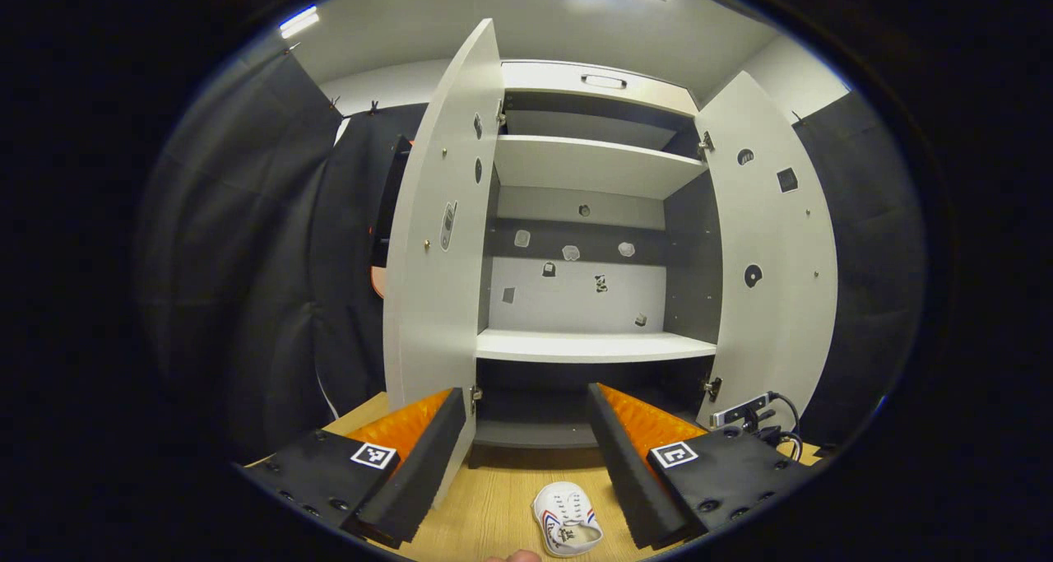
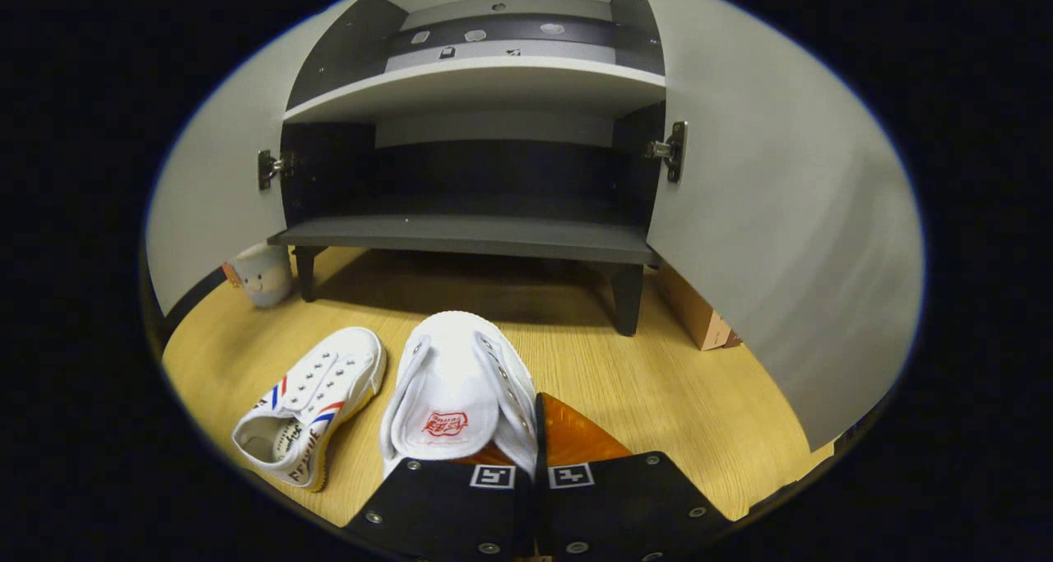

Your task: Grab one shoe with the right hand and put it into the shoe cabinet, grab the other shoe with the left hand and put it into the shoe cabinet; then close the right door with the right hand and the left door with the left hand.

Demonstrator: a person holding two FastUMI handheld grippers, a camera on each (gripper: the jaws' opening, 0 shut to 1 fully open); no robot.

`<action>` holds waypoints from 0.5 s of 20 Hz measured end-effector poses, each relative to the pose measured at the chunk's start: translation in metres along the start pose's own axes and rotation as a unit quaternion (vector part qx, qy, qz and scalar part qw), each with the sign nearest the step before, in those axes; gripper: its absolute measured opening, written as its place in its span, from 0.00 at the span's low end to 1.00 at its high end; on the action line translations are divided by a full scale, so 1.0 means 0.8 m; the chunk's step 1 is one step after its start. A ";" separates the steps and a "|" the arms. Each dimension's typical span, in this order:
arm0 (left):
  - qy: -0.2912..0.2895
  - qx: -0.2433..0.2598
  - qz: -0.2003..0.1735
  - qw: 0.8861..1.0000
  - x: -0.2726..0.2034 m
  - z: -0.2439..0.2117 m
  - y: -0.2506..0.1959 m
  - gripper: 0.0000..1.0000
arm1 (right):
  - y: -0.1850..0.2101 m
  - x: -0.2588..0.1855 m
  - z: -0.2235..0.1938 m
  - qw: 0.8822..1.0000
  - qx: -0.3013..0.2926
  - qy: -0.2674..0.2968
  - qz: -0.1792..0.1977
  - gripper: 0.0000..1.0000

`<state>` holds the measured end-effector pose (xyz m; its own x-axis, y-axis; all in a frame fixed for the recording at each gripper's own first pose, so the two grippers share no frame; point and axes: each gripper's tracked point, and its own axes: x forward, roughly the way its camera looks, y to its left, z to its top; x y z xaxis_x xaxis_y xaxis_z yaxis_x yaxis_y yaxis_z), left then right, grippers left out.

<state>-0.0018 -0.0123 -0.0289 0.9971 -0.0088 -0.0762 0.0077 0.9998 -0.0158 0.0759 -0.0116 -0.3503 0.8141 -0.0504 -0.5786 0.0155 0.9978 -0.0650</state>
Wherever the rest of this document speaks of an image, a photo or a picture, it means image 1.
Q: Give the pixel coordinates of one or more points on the white shoe cabinet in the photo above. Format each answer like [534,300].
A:
[576,299]

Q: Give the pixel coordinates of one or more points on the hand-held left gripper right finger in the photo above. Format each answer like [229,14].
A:
[621,463]

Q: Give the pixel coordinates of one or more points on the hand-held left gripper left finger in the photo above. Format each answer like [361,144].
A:
[432,463]

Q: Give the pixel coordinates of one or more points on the small ceiling light panel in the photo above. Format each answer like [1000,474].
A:
[299,21]

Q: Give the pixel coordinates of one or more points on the white striped shoe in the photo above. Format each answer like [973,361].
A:
[559,504]

